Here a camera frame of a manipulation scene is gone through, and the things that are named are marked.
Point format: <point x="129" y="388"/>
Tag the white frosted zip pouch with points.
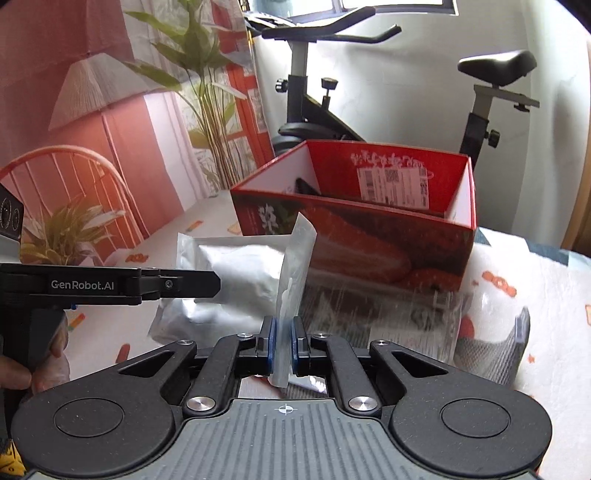
<point x="293" y="274"/>

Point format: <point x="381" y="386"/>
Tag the small yellow-green plant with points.
<point x="68" y="236"/>

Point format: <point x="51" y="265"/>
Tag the red wooden chair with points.
<point x="49" y="177"/>

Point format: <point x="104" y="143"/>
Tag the red strawberry cardboard box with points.
<point x="383" y="213"/>

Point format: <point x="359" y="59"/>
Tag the grey knitted cloth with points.
<point x="496" y="361"/>

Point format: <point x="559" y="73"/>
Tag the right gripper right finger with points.
<point x="332" y="358"/>

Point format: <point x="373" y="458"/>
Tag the window with dark frame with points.
<point x="304" y="11"/>

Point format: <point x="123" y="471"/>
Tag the green potted plant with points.
<point x="192" y="51"/>

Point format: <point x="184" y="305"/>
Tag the red patterned curtain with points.
<point x="64" y="82"/>

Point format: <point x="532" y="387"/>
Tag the clear bag black mask pack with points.
<point x="362" y="312"/>

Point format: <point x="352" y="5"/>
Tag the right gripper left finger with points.
<point x="218" y="372"/>

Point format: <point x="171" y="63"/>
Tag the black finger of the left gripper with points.
<point x="158" y="284"/>

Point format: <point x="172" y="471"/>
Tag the left human hand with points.
<point x="52" y="372"/>

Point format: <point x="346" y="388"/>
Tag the silver foil pouch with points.
<point x="249" y="269"/>

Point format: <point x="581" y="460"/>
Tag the black exercise bike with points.
<point x="309" y="119"/>

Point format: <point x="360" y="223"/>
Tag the brown wooden door frame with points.
<point x="578" y="234"/>

